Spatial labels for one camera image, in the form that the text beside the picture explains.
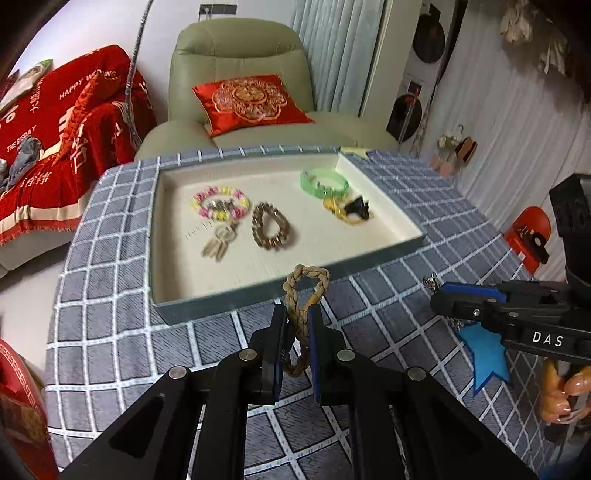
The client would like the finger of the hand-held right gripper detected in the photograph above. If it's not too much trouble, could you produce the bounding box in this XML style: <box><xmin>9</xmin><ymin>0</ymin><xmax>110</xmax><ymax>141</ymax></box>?
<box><xmin>430</xmin><ymin>295</ymin><xmax>513</xmax><ymax>340</ymax></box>
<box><xmin>438</xmin><ymin>281</ymin><xmax>573</xmax><ymax>303</ymax></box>

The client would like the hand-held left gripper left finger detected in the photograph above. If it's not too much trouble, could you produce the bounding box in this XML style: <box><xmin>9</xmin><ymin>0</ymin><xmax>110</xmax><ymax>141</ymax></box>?
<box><xmin>59</xmin><ymin>302</ymin><xmax>293</xmax><ymax>480</ymax></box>

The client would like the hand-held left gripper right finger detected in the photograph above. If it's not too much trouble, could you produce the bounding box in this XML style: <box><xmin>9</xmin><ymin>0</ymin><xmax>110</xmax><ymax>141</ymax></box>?
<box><xmin>308</xmin><ymin>305</ymin><xmax>539</xmax><ymax>480</ymax></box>

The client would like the tan braided rope bracelet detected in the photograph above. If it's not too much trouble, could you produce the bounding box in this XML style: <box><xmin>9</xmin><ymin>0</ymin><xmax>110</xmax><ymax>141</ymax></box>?
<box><xmin>283</xmin><ymin>264</ymin><xmax>331</xmax><ymax>376</ymax></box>

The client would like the grey jewelry tray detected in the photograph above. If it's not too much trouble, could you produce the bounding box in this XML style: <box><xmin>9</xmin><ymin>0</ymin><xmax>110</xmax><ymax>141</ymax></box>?
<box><xmin>148</xmin><ymin>145</ymin><xmax>428</xmax><ymax>326</ymax></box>

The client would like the silver feather charm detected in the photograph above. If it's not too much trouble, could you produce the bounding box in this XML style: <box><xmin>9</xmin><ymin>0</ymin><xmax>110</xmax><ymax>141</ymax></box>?
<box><xmin>201</xmin><ymin>224</ymin><xmax>239</xmax><ymax>263</ymax></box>

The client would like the brown bead bracelet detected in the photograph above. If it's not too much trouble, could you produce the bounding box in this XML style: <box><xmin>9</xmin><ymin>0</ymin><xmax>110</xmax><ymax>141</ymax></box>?
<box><xmin>250</xmin><ymin>202</ymin><xmax>291</xmax><ymax>252</ymax></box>

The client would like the yellow hair tie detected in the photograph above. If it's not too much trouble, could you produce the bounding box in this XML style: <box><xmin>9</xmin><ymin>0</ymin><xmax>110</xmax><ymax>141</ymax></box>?
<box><xmin>322</xmin><ymin>196</ymin><xmax>370</xmax><ymax>227</ymax></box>

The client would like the person's right hand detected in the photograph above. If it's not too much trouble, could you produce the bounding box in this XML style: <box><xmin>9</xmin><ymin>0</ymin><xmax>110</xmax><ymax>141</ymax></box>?
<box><xmin>540</xmin><ymin>357</ymin><xmax>591</xmax><ymax>425</ymax></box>

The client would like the red plastic stool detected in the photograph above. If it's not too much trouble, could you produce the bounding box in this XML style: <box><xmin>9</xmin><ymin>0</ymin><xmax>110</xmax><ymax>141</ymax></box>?
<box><xmin>503</xmin><ymin>206</ymin><xmax>552</xmax><ymax>273</ymax></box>

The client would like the black bow hair clip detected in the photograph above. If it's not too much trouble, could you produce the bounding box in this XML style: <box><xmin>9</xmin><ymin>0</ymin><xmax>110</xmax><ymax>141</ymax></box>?
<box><xmin>342</xmin><ymin>196</ymin><xmax>372</xmax><ymax>220</ymax></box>

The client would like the small hanger with slippers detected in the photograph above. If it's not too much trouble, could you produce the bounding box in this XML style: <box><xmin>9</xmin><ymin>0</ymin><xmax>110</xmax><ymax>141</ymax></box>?
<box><xmin>429</xmin><ymin>124</ymin><xmax>478</xmax><ymax>180</ymax></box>

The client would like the white curtain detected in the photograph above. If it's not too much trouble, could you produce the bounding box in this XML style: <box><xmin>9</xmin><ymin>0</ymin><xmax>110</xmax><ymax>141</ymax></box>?
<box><xmin>416</xmin><ymin>0</ymin><xmax>591</xmax><ymax>282</ymax></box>

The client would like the green translucent bangle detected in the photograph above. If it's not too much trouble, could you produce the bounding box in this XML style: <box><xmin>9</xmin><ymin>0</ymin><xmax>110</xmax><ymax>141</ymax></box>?
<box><xmin>300</xmin><ymin>167</ymin><xmax>350</xmax><ymax>200</ymax></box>

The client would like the grey checkered tablecloth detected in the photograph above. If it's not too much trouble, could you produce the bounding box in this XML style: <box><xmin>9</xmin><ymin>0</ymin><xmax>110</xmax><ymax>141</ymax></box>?
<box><xmin>44</xmin><ymin>147</ymin><xmax>591</xmax><ymax>480</ymax></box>

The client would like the red embroidered cushion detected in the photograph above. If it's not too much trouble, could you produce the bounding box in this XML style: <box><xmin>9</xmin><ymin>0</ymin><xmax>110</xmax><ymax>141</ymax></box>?
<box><xmin>191</xmin><ymin>74</ymin><xmax>315</xmax><ymax>137</ymax></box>

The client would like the white washing machine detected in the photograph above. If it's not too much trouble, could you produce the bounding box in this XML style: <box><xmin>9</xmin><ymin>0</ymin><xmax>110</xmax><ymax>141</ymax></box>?
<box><xmin>360</xmin><ymin>0</ymin><xmax>467</xmax><ymax>155</ymax></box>

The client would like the red gift box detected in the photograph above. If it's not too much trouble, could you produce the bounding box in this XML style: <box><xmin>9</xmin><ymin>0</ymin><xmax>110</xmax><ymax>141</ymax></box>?
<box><xmin>0</xmin><ymin>339</ymin><xmax>58</xmax><ymax>480</ymax></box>

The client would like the pale striped curtain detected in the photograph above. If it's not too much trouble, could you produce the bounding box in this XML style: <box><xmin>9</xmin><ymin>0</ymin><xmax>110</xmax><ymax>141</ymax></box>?
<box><xmin>291</xmin><ymin>0</ymin><xmax>384</xmax><ymax>116</ymax></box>

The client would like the red printed blanket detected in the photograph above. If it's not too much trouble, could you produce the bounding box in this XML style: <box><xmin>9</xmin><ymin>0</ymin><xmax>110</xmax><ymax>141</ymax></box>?
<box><xmin>0</xmin><ymin>45</ymin><xmax>158</xmax><ymax>245</ymax></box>

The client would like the floor lamp pole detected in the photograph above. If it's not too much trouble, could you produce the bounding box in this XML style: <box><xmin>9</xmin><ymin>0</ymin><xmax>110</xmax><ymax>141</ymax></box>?
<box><xmin>122</xmin><ymin>0</ymin><xmax>155</xmax><ymax>144</ymax></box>

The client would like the green armchair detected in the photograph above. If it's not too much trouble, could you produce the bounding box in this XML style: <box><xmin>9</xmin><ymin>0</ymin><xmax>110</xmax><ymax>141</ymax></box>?
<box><xmin>134</xmin><ymin>17</ymin><xmax>400</xmax><ymax>162</ymax></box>

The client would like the dark grey cloth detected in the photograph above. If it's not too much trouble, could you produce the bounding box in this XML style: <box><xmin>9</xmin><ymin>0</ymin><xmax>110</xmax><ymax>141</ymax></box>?
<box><xmin>7</xmin><ymin>137</ymin><xmax>44</xmax><ymax>185</ymax></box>

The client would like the printed green white pillow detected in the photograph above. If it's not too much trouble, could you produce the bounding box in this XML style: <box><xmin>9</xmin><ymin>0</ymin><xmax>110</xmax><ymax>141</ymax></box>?
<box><xmin>0</xmin><ymin>58</ymin><xmax>54</xmax><ymax>114</ymax></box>

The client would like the pink yellow bead bracelet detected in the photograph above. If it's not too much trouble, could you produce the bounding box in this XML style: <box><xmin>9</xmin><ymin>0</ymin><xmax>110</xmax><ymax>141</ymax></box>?
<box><xmin>191</xmin><ymin>185</ymin><xmax>251</xmax><ymax>221</ymax></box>

